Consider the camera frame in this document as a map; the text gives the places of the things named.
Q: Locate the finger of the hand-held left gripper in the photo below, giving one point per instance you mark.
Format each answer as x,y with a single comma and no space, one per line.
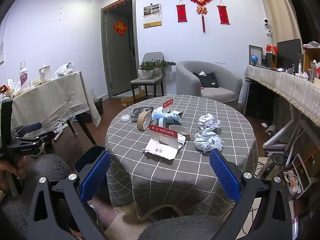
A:
33,127
42,137

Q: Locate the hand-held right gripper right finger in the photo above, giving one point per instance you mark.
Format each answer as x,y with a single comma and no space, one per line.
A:
225,177

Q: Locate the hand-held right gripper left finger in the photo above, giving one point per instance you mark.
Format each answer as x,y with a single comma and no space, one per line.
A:
96,175

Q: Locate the dark green trash bin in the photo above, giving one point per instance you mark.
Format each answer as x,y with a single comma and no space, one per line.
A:
88,158

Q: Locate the white paper ball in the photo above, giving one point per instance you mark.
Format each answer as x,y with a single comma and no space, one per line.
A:
207,122
207,141

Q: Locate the white bottle cap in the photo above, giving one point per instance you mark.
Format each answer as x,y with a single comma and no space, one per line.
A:
125,118

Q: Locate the brown tape roll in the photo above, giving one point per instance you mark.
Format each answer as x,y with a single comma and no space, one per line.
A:
140,122

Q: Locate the black metal tin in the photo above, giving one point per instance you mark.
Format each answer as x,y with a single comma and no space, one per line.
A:
138,112

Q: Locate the large red label card package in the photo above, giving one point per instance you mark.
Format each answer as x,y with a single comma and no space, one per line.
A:
162,132

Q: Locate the white tape roll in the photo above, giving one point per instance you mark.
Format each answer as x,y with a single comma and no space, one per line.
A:
160,123

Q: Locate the blue white wrapper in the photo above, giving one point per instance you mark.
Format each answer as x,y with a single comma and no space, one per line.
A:
166,116

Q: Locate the small red label card package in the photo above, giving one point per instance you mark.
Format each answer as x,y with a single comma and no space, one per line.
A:
168,103

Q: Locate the person's left hand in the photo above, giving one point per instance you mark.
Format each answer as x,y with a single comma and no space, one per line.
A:
8,166

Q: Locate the person's left leg grey fleece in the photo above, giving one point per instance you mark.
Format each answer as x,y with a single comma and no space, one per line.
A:
50,165

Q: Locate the person's leg grey fleece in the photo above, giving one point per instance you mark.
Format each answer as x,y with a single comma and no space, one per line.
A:
50,165
185,227

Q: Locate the beige patterned tablecloth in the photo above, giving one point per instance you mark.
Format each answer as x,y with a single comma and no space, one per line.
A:
50,100

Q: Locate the round table with grey checked cloth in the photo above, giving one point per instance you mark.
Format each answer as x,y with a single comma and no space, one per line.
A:
140,180

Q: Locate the dark wooden table leg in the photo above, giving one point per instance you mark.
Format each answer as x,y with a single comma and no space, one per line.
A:
86,130

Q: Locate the glass electric kettle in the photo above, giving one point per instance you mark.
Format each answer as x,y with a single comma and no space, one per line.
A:
273,166

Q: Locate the purple label plastic bottle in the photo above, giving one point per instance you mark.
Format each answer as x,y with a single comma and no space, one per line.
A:
23,76

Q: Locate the white kettle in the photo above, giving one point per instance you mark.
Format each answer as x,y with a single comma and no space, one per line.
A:
45,73

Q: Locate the white plastic bag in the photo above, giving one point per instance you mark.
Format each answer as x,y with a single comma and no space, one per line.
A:
62,70

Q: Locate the person's right leg grey fleece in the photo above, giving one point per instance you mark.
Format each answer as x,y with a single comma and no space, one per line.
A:
185,227

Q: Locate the black storage bin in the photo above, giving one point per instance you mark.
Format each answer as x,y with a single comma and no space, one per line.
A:
98,106

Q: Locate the flat cardboard box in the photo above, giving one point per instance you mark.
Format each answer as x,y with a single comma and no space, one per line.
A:
127,101

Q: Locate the black handbag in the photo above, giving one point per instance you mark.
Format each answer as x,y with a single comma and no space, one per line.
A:
207,80

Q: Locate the grey armchair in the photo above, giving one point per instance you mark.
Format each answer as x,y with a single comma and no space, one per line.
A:
190,80

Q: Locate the grey door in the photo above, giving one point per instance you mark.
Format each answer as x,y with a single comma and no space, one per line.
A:
120,62

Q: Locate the side desk with fringed cloth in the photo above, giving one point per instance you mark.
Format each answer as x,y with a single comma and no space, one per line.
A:
282,85

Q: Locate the potted green plant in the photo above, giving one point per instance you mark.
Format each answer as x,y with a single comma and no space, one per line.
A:
146,72

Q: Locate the small blue globe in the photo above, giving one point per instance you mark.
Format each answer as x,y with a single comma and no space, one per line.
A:
255,58

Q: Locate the wooden speaker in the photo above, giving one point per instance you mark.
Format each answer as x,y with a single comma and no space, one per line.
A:
270,60

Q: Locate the grey dining chair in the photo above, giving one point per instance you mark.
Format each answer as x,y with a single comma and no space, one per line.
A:
152,57

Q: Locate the red diamond door decoration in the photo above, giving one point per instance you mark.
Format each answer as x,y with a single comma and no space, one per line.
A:
120,28

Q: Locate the white glue bottle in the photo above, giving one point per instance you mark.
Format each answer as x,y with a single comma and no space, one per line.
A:
300,67

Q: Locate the small red flags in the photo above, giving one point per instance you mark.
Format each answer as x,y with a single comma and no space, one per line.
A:
271,48

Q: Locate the black monitor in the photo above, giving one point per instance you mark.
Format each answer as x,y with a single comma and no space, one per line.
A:
288,53

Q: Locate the open cardboard box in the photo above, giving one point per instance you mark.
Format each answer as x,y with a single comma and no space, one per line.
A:
311,57

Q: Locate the red fringe door garland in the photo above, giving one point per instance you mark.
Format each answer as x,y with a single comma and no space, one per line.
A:
117,3

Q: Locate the red hanging scroll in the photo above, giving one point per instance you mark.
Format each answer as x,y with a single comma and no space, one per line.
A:
223,14
181,12

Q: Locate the beige curtain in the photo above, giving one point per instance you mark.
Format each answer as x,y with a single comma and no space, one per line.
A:
277,10

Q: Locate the grey picture frame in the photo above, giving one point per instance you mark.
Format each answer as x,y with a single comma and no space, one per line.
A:
255,50

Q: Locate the white security camera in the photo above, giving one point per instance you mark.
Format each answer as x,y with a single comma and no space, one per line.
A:
267,23

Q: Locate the wall calendar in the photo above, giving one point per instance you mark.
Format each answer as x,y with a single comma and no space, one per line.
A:
152,15

